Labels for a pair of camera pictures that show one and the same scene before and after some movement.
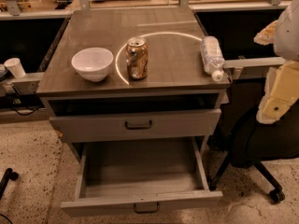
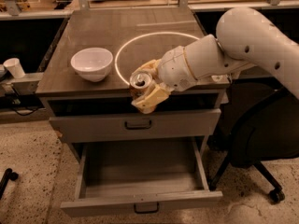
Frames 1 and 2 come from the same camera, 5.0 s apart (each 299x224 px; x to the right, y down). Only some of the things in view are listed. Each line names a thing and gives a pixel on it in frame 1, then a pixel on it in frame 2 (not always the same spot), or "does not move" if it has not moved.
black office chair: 249,141 does not move
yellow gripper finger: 266,36 -> 152,65
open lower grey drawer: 142,175 does not move
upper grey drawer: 136,125 does not move
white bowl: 92,63 does not move
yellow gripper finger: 281,91 -> 149,102
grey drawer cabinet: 146,141 does not move
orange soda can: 137,58 -> 138,84
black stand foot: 7,175 does not move
